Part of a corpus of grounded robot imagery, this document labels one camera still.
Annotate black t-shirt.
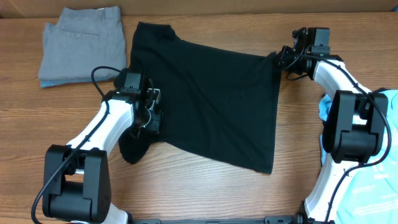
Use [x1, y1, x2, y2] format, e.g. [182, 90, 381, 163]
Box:
[119, 22, 281, 174]

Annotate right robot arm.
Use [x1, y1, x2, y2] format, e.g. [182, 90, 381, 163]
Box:
[265, 27, 392, 223]

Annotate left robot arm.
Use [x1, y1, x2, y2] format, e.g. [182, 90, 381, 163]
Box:
[37, 72, 162, 223]

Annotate folded grey shorts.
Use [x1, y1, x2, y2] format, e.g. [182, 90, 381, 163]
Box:
[39, 6, 127, 85]

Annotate folded light blue garment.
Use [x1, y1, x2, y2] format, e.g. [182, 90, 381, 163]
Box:
[39, 77, 109, 89]

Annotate light blue t-shirt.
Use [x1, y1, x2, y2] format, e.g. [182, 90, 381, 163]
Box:
[335, 90, 397, 224]

